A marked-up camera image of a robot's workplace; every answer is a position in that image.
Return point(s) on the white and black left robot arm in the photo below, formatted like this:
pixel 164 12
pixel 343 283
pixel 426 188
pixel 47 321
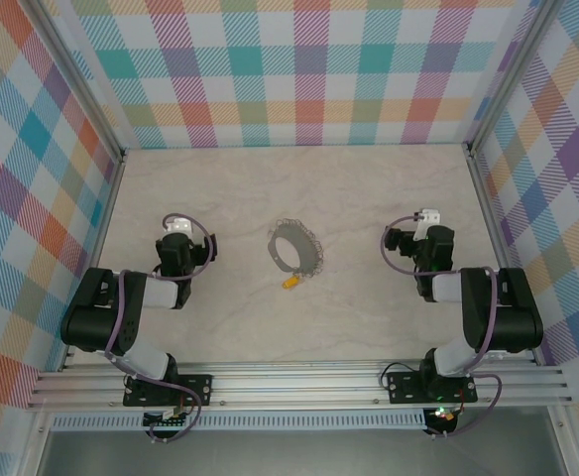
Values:
pixel 160 293

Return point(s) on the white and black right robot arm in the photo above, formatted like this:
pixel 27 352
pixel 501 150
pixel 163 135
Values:
pixel 497 317

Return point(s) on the small electronics board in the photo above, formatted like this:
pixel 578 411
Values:
pixel 165 424
pixel 445 415

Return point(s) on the aluminium table edge rail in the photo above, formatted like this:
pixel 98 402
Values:
pixel 488 213
pixel 106 213

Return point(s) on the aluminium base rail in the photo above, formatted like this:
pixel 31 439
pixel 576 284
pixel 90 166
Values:
pixel 294 384

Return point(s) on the aluminium corner post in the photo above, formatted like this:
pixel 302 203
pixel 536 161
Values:
pixel 507 79
pixel 79 84

